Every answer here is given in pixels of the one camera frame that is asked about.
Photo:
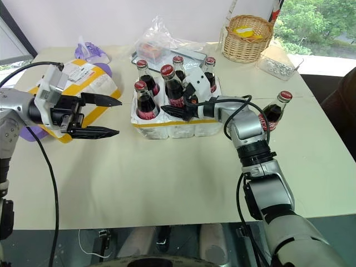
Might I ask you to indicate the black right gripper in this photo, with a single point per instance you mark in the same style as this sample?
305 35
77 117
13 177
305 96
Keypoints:
192 109

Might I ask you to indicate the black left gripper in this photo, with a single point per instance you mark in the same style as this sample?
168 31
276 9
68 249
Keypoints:
65 114

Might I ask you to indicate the cola bottle red cap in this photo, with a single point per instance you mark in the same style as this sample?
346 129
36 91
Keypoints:
142 64
210 61
178 59
146 107
275 111
172 89

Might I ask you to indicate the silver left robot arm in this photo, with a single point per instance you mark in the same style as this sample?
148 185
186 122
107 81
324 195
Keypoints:
14 103

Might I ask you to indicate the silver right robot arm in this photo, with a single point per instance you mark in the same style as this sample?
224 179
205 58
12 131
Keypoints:
247 130

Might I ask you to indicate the white foam crate yellow tape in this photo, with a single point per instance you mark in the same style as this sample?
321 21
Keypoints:
180 130

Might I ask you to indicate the clear plastic box of washers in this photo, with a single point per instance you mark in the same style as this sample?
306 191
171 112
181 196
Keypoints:
278 66

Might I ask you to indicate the clear tray dark rim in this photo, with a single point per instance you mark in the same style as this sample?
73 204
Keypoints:
192 57

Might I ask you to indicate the red packaged item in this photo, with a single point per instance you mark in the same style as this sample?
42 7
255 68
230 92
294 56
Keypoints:
151 50

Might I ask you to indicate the clear crumpled plastic bag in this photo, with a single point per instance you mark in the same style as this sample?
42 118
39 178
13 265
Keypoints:
167 36

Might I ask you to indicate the purple printed clear plastic bag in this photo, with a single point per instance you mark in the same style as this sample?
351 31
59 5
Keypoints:
91 50

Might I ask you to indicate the woven wicker basket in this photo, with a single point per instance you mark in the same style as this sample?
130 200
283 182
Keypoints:
247 47

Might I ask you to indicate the yellow item in basket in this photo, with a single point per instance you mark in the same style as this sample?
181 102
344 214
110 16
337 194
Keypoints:
244 30

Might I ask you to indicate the black clamp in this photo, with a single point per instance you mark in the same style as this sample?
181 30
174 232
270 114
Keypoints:
103 239

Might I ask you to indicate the red white black banner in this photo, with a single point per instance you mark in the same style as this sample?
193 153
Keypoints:
275 11

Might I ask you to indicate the dark brown object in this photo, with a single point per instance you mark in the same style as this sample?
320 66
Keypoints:
345 111

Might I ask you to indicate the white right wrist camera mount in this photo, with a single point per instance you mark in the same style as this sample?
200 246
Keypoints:
198 82

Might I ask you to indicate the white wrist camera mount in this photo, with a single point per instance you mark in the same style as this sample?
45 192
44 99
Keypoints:
53 80
198 82

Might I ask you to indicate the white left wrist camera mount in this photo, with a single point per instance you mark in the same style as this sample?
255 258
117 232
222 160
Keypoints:
53 80

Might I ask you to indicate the black window frame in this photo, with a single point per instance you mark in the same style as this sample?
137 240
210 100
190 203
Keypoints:
19 27

